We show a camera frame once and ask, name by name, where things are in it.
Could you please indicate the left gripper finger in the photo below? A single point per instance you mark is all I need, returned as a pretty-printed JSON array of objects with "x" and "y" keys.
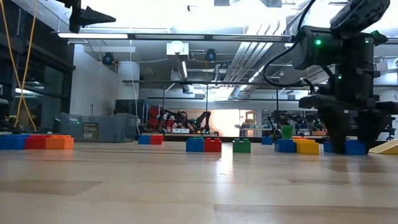
[{"x": 93, "y": 17}]

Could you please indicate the yellow small block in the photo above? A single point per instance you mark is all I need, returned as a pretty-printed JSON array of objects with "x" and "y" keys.
[{"x": 387, "y": 148}]

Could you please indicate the orange small block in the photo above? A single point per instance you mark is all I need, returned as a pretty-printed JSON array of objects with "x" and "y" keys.
[{"x": 60, "y": 143}]

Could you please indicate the black aluminium table frame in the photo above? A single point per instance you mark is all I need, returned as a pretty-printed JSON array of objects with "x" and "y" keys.
[{"x": 174, "y": 137}]

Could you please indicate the red small block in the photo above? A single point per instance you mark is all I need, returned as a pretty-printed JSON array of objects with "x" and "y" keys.
[
  {"x": 35, "y": 143},
  {"x": 212, "y": 146}
]

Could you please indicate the red background machine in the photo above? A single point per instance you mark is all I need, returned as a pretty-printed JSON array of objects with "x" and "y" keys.
[{"x": 157, "y": 116}]

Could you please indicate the orange long block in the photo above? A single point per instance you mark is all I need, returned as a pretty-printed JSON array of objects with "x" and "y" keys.
[{"x": 300, "y": 138}]

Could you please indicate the black bin label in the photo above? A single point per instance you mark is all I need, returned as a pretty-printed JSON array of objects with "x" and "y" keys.
[{"x": 90, "y": 131}]

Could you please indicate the black overhead beam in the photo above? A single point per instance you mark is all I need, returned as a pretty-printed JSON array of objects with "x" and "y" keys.
[{"x": 186, "y": 37}]

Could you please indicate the round blue ceiling device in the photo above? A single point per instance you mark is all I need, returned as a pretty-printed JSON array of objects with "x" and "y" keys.
[
  {"x": 108, "y": 58},
  {"x": 211, "y": 55}
]

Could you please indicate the white round column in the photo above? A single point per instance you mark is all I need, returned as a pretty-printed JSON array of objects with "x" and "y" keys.
[{"x": 128, "y": 81}]

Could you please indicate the blue small block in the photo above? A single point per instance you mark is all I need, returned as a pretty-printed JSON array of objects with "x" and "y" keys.
[
  {"x": 195, "y": 145},
  {"x": 286, "y": 146},
  {"x": 144, "y": 140},
  {"x": 267, "y": 140}
]

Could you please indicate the long background shelf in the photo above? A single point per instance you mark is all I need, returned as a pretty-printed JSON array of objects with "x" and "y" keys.
[{"x": 186, "y": 81}]

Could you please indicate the red long block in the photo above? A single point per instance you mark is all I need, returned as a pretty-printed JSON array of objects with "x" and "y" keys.
[{"x": 157, "y": 140}]

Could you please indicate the green tall block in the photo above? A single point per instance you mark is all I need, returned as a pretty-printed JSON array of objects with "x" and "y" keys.
[{"x": 287, "y": 132}]

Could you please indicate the person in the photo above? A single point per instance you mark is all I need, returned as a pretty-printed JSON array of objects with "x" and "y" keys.
[{"x": 182, "y": 119}]

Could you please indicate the grey plastic bin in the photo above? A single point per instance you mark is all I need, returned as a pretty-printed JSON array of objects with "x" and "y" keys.
[{"x": 109, "y": 130}]

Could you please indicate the green small block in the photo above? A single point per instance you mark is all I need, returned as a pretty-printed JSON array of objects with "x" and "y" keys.
[{"x": 241, "y": 146}]

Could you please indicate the yellow long block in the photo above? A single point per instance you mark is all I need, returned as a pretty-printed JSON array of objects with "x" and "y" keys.
[{"x": 308, "y": 147}]

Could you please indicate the white globe lamp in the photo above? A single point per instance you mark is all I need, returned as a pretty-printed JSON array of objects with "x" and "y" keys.
[{"x": 176, "y": 47}]

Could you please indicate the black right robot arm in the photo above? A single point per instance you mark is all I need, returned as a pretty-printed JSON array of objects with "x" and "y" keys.
[{"x": 354, "y": 53}]

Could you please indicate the blue long block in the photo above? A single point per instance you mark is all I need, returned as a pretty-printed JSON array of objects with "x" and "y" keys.
[
  {"x": 356, "y": 147},
  {"x": 12, "y": 142}
]

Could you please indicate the black background robot arm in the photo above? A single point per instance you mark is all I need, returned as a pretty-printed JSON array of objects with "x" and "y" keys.
[{"x": 203, "y": 121}]

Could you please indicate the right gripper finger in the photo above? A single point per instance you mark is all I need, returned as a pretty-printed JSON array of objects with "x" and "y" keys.
[
  {"x": 338, "y": 127},
  {"x": 370, "y": 127}
]

